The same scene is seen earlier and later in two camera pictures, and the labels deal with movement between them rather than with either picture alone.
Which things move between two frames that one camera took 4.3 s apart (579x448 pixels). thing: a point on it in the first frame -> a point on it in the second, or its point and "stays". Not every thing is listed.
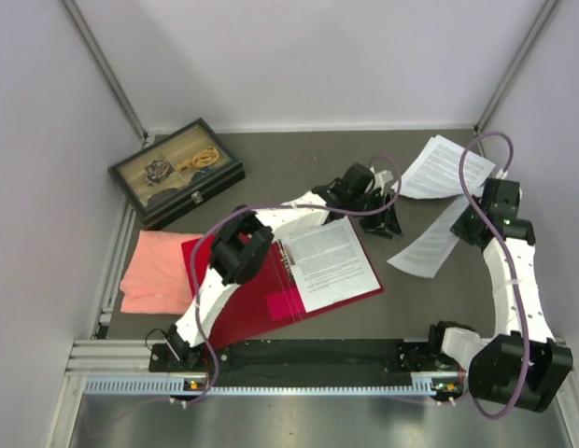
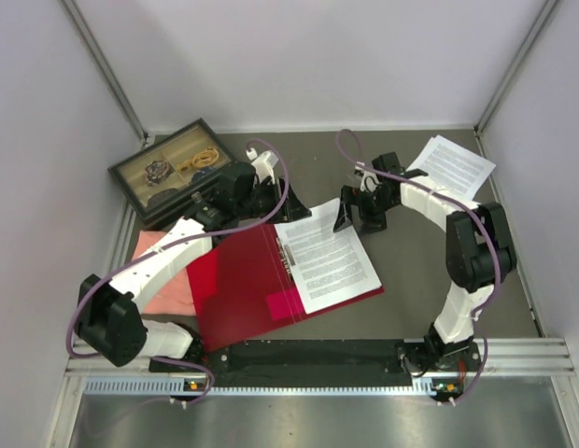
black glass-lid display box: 176,174 stays
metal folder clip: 287,259 stays
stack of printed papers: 434,171 stays
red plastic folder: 268,302 stays
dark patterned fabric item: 158,171 stays
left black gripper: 383,223 -> 293,211
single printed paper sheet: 425,255 -> 331,268
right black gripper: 460,231 -> 371,223
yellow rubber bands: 200,159 stays
